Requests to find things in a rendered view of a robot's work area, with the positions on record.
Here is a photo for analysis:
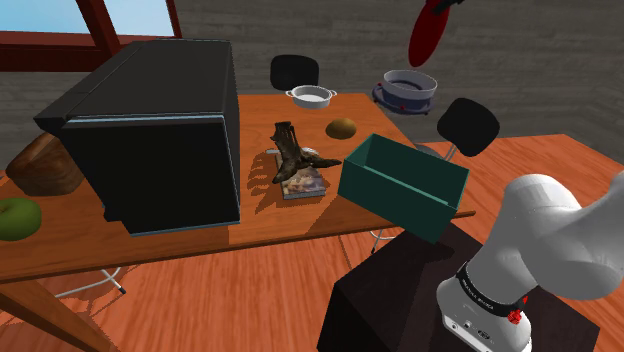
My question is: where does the red oval object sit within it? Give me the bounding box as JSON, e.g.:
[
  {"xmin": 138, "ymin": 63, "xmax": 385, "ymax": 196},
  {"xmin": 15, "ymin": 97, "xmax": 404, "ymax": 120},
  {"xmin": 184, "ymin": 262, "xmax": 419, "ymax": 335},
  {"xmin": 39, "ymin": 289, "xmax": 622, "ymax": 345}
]
[{"xmin": 407, "ymin": 0, "xmax": 467, "ymax": 68}]

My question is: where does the grey bowl on blue base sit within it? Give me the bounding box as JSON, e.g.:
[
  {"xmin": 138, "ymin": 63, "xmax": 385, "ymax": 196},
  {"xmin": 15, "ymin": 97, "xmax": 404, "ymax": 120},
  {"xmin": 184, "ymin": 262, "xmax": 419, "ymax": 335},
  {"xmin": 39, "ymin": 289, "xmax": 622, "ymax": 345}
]
[{"xmin": 371, "ymin": 69, "xmax": 438, "ymax": 116}]

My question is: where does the book with picture cover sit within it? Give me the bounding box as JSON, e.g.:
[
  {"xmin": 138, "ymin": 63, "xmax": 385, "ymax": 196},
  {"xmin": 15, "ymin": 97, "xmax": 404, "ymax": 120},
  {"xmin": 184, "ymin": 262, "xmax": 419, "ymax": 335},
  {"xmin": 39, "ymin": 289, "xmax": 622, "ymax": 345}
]
[{"xmin": 275, "ymin": 153, "xmax": 327, "ymax": 201}]

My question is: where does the green open box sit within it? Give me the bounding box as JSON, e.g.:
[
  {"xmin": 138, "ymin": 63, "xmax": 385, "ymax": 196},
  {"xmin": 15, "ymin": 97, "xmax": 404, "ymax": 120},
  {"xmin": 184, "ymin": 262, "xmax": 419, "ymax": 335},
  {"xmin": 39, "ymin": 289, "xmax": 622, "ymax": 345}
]
[{"xmin": 337, "ymin": 132, "xmax": 471, "ymax": 245}]

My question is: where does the black microwave oven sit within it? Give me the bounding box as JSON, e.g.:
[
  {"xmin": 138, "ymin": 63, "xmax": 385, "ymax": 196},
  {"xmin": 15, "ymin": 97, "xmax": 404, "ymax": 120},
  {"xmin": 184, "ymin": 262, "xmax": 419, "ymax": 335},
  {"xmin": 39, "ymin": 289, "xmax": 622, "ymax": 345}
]
[{"xmin": 33, "ymin": 39, "xmax": 243, "ymax": 237}]

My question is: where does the dark driftwood figure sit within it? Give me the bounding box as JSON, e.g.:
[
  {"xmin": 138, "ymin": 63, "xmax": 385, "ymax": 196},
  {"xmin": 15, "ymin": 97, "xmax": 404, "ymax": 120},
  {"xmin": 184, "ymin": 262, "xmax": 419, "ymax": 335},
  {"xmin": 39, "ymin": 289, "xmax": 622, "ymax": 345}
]
[{"xmin": 268, "ymin": 121, "xmax": 343, "ymax": 185}]

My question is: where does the brown kiwi fruit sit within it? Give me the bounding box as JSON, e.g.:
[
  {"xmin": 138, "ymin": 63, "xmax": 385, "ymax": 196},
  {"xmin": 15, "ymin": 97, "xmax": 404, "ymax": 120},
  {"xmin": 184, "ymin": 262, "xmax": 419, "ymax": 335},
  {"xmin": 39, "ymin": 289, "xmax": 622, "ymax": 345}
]
[{"xmin": 325, "ymin": 117, "xmax": 358, "ymax": 141}]

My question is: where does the brown bread loaf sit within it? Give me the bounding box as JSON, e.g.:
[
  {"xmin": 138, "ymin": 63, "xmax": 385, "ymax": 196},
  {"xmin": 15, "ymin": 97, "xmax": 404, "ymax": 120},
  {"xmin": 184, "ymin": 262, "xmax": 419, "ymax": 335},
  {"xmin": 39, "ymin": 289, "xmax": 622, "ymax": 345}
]
[{"xmin": 5, "ymin": 131, "xmax": 85, "ymax": 198}]

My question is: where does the red framed window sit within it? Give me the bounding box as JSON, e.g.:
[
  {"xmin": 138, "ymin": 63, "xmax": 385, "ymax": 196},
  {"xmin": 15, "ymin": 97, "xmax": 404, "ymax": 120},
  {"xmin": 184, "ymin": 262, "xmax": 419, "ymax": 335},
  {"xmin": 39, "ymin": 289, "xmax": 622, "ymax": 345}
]
[{"xmin": 0, "ymin": 0, "xmax": 183, "ymax": 73}]

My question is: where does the white pot with handles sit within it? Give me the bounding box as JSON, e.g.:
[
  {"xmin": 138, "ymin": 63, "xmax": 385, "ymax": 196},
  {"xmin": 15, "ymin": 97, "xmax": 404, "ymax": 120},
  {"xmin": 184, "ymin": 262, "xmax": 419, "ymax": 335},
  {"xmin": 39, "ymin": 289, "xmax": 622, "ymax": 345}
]
[{"xmin": 284, "ymin": 85, "xmax": 338, "ymax": 110}]

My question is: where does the green apple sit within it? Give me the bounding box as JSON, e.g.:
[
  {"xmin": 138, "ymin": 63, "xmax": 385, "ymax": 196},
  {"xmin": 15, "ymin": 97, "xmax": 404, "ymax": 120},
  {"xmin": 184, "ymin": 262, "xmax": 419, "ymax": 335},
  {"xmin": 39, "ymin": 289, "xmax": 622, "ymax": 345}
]
[{"xmin": 0, "ymin": 197, "xmax": 43, "ymax": 243}]

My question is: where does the white chair base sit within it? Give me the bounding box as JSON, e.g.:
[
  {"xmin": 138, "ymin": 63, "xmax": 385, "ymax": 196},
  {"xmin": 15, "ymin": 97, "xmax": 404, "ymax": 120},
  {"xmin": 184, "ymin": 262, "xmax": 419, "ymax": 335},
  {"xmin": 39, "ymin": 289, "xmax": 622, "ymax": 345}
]
[{"xmin": 54, "ymin": 266, "xmax": 127, "ymax": 299}]

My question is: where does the black office chair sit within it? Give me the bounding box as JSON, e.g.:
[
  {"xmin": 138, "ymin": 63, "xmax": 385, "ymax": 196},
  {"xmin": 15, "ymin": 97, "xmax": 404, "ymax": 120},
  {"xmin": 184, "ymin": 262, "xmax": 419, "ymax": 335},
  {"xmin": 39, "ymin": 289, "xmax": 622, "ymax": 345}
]
[
  {"xmin": 368, "ymin": 97, "xmax": 501, "ymax": 256},
  {"xmin": 269, "ymin": 54, "xmax": 321, "ymax": 92}
]

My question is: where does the dark robot stand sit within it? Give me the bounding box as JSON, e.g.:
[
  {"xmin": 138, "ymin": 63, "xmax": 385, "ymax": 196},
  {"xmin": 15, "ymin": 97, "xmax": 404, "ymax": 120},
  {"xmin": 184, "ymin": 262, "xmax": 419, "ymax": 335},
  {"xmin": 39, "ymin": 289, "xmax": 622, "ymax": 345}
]
[{"xmin": 316, "ymin": 221, "xmax": 601, "ymax": 352}]

